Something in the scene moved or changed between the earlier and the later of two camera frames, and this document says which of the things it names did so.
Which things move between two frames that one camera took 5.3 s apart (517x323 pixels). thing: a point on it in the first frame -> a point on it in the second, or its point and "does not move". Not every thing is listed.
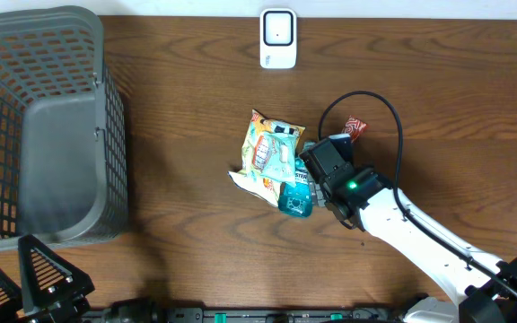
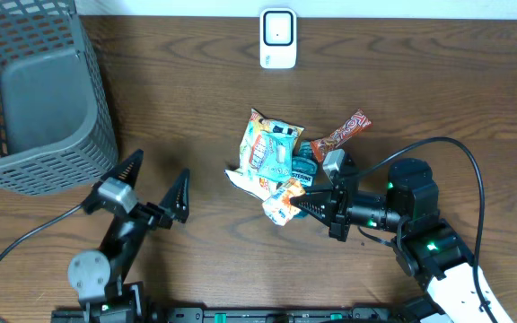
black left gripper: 70,309 -> 162,221
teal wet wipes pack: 280,157 does not move
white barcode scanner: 278,38 does not move
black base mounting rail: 274,315 does not move
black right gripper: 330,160 -> 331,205
